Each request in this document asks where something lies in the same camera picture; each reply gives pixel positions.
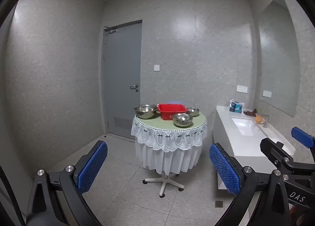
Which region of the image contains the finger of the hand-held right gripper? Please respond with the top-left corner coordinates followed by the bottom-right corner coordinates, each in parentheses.
top-left (260, 137), bottom-right (296, 167)
top-left (291, 127), bottom-right (315, 162)

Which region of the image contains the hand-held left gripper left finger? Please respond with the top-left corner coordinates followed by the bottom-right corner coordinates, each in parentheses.
top-left (26, 140), bottom-right (109, 226)

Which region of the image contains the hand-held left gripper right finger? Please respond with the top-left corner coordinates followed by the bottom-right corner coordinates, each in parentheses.
top-left (209, 142), bottom-right (293, 226)

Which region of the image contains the medium steel bowl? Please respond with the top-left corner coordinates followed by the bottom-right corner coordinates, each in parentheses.
top-left (172, 113), bottom-right (193, 128)

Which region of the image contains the large steel bowl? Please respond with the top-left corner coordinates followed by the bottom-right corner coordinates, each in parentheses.
top-left (133, 104), bottom-right (158, 119)

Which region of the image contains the red plastic basin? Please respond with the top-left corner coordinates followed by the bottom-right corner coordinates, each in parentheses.
top-left (157, 103), bottom-right (187, 120)

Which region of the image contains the white vanity counter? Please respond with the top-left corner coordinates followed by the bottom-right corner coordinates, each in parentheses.
top-left (212, 105), bottom-right (296, 191)

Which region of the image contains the white sink basin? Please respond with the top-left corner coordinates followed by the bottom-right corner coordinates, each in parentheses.
top-left (231, 117), bottom-right (261, 136)

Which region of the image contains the door vent grille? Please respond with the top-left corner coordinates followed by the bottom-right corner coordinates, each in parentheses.
top-left (114, 116), bottom-right (134, 130)

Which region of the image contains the blue tissue pack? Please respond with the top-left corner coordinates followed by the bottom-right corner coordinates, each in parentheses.
top-left (229, 99), bottom-right (244, 113)

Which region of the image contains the white lace tablecloth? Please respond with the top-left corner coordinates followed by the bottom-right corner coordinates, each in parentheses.
top-left (130, 113), bottom-right (208, 176)

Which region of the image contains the white swivel table base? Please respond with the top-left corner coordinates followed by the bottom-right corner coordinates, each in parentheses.
top-left (142, 173), bottom-right (185, 197)

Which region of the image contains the round pale green table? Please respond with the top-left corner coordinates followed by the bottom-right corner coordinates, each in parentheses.
top-left (136, 111), bottom-right (206, 132)

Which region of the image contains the grey door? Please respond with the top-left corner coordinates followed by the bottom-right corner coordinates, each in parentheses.
top-left (101, 20), bottom-right (143, 140)

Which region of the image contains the wall mirror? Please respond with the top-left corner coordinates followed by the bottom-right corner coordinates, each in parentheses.
top-left (257, 0), bottom-right (301, 118)

